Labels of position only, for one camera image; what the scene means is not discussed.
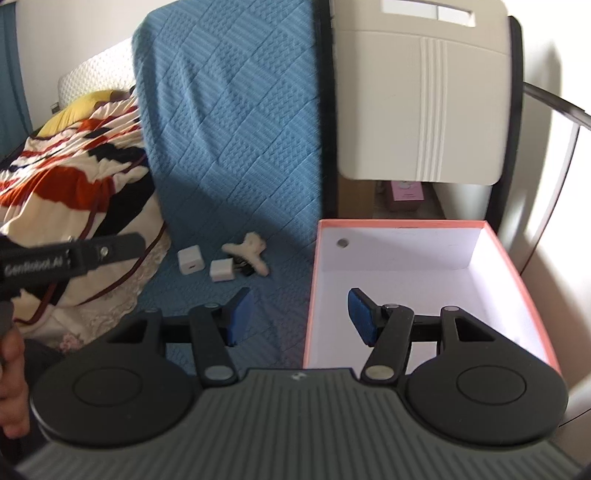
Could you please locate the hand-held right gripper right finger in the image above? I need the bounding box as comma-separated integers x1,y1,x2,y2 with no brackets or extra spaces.
348,287,497,385

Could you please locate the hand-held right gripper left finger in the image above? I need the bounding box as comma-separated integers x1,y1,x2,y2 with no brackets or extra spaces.
106,287,254,387

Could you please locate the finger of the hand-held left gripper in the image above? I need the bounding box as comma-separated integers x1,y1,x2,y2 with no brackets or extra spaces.
69,233,147,278

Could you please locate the white charger cube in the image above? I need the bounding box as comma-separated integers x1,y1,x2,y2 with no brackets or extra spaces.
209,258,236,282
177,248,203,276

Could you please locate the white plush toy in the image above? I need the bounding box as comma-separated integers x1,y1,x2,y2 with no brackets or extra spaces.
221,233,270,277

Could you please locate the pink cardboard box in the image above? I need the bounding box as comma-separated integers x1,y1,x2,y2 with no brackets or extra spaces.
302,219,561,374

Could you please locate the person's left hand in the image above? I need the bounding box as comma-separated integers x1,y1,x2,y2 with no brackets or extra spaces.
0,324,29,439

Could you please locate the striped red black blanket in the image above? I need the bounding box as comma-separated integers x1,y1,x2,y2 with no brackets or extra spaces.
0,85,172,344

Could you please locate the small pink carton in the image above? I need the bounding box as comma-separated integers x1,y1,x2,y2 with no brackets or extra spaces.
389,180,424,201

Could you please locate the yellow pillow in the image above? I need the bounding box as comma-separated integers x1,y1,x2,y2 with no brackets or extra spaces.
36,90,127,138

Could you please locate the blue quilted blanket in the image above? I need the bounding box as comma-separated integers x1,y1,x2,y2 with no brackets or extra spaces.
131,0,340,370

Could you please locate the white textured pillow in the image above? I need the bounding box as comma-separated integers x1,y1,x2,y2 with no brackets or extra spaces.
57,37,138,116

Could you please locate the teal curtain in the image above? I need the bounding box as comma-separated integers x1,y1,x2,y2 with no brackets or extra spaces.
0,0,34,160

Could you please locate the beige plastic chair back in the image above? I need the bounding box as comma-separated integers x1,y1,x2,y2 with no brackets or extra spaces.
330,0,512,186

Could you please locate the dark curved metal rail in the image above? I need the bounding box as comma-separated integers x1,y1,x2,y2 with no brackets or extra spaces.
517,82,591,278

